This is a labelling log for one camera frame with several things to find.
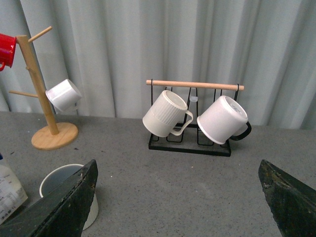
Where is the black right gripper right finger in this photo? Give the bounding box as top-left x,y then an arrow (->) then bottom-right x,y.
258,159 -> 316,237

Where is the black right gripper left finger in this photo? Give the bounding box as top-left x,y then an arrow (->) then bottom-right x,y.
0,159 -> 98,237

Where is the cream ribbed cup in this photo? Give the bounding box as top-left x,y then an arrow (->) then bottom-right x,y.
39,164 -> 99,230

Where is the wooden mug tree stand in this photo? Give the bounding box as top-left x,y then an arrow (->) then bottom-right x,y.
16,26 -> 79,151

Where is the white mug on tree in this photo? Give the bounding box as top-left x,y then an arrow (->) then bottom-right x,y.
45,79 -> 82,112

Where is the cream ribbed mug on rack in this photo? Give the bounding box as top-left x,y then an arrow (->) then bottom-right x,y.
142,90 -> 194,137

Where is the red enamel mug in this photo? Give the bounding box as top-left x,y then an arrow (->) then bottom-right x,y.
0,34 -> 17,71

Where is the white mug with black handle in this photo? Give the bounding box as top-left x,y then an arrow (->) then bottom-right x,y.
197,95 -> 252,145

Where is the black wire mug rack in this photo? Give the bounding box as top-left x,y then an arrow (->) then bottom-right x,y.
146,79 -> 244,157

